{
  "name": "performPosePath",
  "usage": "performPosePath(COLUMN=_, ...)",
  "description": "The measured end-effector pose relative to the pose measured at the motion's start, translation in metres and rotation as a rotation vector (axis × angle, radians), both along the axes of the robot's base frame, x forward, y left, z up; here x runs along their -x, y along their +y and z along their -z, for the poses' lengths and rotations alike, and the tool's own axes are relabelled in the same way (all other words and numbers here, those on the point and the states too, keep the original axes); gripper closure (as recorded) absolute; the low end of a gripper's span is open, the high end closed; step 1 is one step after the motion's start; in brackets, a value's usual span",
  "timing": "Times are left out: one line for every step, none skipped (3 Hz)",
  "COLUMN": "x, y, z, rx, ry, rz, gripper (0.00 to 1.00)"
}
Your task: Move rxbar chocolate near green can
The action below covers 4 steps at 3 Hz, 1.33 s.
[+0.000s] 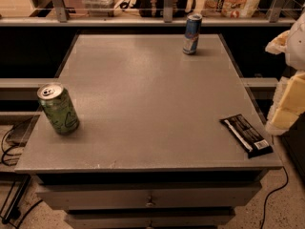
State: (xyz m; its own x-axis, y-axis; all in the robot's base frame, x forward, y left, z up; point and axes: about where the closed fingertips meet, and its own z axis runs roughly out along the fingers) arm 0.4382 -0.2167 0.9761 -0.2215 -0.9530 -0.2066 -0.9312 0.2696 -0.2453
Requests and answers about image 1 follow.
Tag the black rxbar chocolate wrapper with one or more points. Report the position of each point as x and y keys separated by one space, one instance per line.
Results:
x=253 y=143

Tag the metal shelf rail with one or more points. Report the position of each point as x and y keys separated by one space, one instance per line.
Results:
x=72 y=13

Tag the green soda can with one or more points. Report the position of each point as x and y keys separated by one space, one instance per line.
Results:
x=58 y=108

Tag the round drawer knob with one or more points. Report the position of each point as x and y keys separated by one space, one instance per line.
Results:
x=150 y=202

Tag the grey drawer cabinet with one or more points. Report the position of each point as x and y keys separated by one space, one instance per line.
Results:
x=149 y=127

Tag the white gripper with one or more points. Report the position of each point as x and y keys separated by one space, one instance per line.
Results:
x=297 y=48

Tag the blue energy drink can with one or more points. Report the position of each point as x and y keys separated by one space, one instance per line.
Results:
x=192 y=32

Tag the black bag on shelf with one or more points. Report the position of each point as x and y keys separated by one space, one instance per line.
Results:
x=155 y=8

